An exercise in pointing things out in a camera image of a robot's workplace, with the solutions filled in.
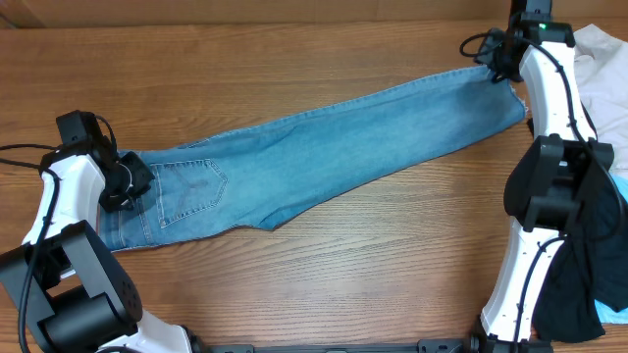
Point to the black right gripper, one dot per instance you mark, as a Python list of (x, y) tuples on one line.
[(484, 56)]

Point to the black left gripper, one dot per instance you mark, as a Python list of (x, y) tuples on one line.
[(143, 177)]

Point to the light blue denim jeans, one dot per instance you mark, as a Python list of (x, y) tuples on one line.
[(263, 176)]

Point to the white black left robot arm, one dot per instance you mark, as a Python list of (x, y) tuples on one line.
[(71, 293)]

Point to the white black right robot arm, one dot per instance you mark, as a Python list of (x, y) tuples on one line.
[(554, 186)]

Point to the white beige garment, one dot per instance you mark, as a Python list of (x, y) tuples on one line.
[(601, 67)]

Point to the brown cardboard back panel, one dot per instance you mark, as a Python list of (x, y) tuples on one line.
[(99, 13)]

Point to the black garment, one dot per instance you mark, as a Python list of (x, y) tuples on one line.
[(566, 309)]

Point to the light blue cloth piece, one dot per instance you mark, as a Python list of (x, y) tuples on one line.
[(610, 264)]

